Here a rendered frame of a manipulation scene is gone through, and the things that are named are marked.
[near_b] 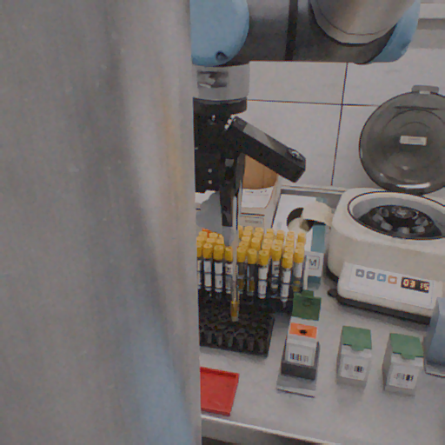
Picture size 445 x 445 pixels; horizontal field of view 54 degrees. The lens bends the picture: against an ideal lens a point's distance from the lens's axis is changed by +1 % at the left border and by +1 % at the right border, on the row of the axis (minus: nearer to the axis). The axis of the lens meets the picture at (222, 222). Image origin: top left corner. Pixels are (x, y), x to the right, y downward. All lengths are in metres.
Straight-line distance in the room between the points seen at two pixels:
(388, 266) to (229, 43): 0.54
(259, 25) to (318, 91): 0.66
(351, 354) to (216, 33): 0.45
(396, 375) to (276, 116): 0.66
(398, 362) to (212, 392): 0.26
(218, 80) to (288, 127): 0.58
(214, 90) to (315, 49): 0.15
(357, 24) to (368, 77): 0.71
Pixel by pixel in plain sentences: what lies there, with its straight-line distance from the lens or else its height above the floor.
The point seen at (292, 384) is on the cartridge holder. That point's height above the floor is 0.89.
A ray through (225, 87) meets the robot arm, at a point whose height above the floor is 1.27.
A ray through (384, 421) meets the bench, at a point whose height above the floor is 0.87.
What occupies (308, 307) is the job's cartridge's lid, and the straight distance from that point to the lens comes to 0.65.
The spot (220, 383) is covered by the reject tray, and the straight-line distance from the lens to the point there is 0.67.
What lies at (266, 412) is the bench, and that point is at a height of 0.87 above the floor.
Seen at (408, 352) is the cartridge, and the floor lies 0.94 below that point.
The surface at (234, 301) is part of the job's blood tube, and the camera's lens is 0.70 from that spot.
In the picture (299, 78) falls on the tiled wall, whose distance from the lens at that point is 1.07.
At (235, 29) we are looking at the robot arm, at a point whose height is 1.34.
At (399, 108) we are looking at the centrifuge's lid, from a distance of 1.04.
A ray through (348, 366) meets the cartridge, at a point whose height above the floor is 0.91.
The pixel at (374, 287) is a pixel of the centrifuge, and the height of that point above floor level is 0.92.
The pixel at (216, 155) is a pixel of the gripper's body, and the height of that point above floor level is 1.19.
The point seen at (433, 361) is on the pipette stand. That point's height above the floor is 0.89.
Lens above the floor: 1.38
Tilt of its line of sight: 28 degrees down
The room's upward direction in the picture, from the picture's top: straight up
